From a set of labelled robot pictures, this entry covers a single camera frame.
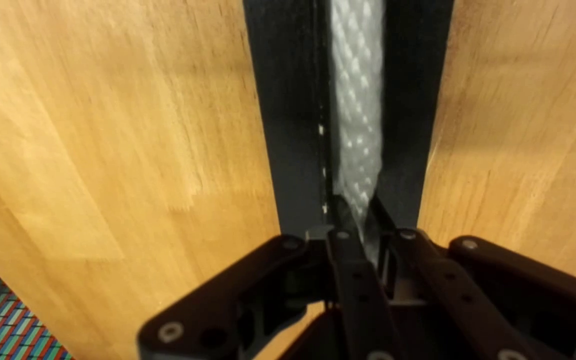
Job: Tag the black metal rail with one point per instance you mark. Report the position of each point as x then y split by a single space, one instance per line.
293 70

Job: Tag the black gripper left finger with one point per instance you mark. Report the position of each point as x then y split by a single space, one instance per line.
236 313

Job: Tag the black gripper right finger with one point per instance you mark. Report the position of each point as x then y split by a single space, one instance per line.
475 299

